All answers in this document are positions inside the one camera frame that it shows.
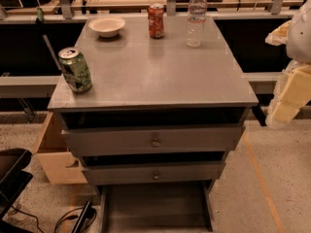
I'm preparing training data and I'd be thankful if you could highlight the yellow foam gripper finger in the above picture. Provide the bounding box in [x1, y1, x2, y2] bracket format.
[265, 20, 291, 46]
[270, 65, 311, 124]

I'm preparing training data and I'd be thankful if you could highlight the clear plastic water bottle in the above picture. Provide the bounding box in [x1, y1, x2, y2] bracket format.
[186, 0, 207, 48]

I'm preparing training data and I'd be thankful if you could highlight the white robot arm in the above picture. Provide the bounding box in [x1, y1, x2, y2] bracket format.
[265, 0, 311, 128]

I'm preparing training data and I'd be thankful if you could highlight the orange soda can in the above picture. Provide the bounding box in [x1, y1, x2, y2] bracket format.
[148, 4, 164, 39]

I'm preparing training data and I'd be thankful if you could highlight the green soda can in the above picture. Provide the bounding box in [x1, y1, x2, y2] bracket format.
[58, 47, 92, 93]

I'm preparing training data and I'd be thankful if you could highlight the upper grey drawer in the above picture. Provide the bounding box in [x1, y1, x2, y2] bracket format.
[62, 125, 244, 157]

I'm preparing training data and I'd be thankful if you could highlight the grey drawer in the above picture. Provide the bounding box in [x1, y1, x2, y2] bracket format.
[83, 162, 225, 185]
[62, 125, 244, 157]

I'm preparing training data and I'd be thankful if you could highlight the lower grey drawer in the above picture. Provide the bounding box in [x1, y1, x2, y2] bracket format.
[83, 162, 225, 185]

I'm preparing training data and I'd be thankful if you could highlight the grey drawer cabinet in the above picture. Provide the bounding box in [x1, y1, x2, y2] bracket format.
[49, 16, 258, 233]

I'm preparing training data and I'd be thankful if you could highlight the white ceramic bowl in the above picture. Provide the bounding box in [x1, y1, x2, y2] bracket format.
[88, 17, 125, 38]

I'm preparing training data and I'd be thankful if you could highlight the black flat device on floor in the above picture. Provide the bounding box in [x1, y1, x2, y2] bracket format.
[71, 201, 95, 233]

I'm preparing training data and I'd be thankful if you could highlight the light wooden box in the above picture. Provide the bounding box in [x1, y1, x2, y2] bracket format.
[33, 112, 86, 184]

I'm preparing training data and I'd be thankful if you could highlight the black floor cable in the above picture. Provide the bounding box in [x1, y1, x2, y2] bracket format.
[9, 204, 98, 233]

